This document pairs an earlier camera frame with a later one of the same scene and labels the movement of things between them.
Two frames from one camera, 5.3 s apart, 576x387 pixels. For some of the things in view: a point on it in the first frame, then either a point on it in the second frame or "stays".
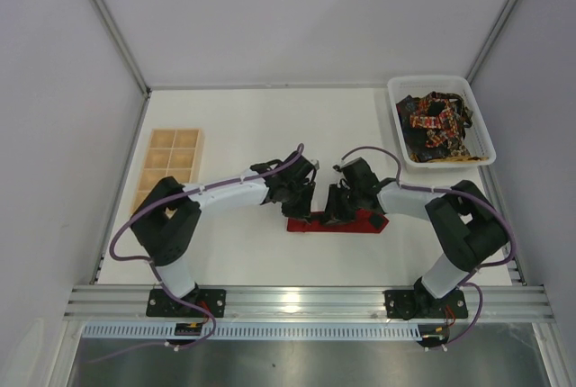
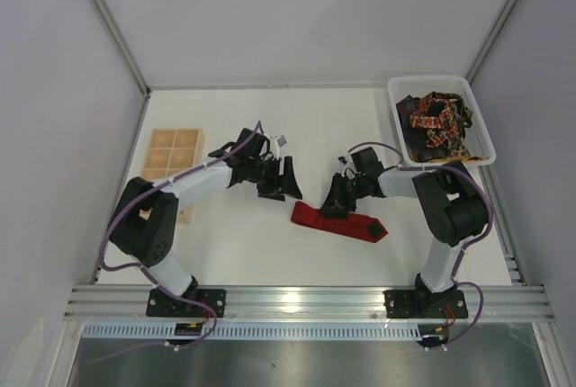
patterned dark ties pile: [433, 127] stays
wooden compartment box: [171, 153] stays
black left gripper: [296, 195] to [277, 177]
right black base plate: [413, 304] stays
